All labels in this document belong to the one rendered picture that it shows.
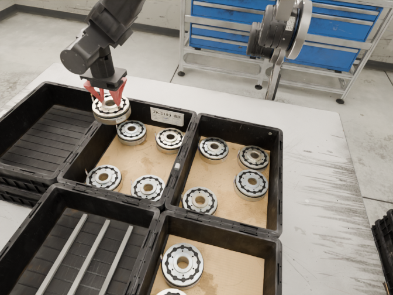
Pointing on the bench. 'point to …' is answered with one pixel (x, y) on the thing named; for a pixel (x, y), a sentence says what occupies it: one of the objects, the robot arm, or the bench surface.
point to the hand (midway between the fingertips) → (110, 100)
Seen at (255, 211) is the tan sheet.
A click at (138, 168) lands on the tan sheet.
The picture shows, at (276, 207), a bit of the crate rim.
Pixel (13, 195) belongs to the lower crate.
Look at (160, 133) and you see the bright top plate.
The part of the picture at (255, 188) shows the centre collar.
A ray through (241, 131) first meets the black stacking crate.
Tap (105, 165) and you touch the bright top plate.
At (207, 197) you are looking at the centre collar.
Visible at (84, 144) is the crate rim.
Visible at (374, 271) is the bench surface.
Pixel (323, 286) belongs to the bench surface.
